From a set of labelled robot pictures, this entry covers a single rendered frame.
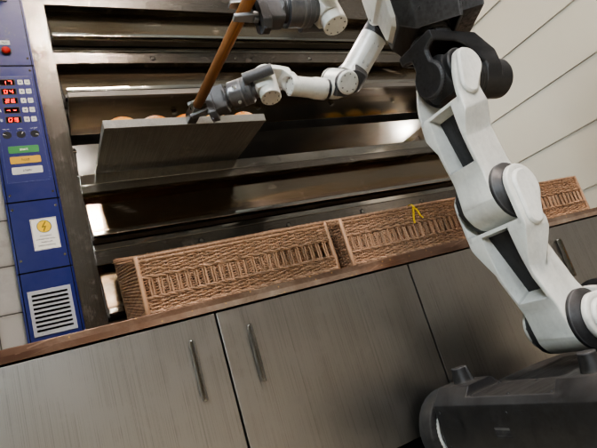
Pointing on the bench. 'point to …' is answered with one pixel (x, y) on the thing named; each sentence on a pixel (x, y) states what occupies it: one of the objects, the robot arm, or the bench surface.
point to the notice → (44, 233)
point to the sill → (242, 163)
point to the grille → (51, 310)
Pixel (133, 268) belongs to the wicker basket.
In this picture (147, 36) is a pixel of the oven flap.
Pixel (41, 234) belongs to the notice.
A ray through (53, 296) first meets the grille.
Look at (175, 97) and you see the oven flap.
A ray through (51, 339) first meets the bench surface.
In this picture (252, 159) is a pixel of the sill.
